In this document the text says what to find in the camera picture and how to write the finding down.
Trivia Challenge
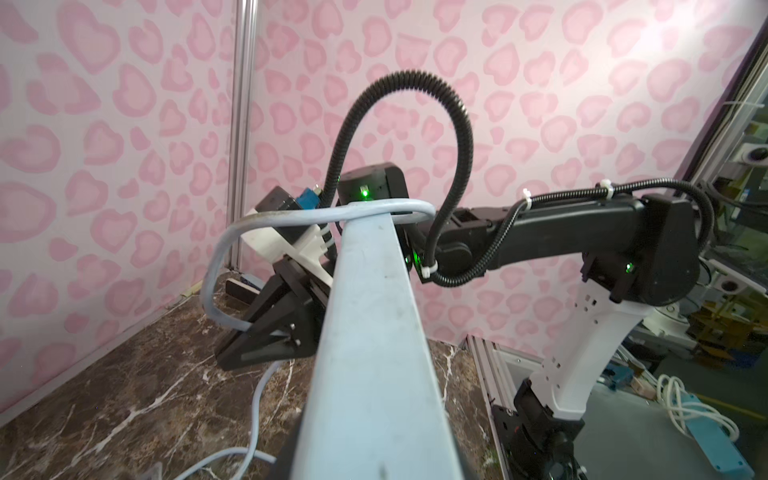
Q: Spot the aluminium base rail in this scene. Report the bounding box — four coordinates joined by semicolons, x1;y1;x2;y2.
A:
465;335;542;479

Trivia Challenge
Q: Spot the teal power strip below table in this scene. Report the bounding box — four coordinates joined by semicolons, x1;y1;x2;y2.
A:
682;393;754;479

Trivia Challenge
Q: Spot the grey cord of blue strip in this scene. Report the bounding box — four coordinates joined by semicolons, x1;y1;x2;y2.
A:
173;197;438;480

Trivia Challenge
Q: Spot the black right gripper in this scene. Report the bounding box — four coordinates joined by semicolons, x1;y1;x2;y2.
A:
215;257;330;371

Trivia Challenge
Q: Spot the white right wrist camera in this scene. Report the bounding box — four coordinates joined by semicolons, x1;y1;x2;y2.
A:
241;186;333;286

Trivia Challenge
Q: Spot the grey-blue power strip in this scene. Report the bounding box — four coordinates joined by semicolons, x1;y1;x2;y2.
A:
290;215;464;479

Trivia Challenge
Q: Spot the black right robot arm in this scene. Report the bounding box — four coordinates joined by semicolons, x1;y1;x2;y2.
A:
201;70;715;479

